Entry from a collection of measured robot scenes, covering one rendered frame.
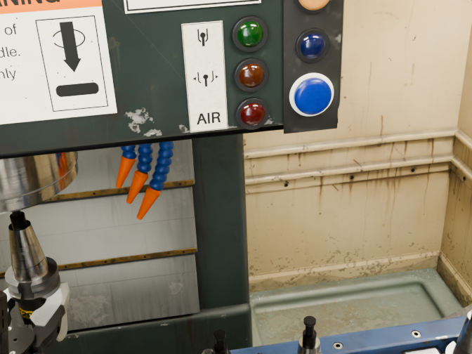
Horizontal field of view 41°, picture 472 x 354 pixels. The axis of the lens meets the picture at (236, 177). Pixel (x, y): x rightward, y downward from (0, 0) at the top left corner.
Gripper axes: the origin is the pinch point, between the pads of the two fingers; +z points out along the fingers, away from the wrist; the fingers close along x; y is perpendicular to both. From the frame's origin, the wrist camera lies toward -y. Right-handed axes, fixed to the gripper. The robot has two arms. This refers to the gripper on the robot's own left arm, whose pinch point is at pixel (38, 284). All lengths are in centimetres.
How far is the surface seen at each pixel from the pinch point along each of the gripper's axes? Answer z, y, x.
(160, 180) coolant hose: -0.1, -15.5, 17.5
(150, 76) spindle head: -16.2, -33.8, 22.0
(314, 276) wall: 93, 71, 37
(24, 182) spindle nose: -7.1, -19.1, 5.3
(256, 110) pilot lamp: -15.0, -30.3, 29.8
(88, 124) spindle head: -17.6, -30.4, 17.1
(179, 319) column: 47, 48, 5
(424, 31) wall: 101, -1, 64
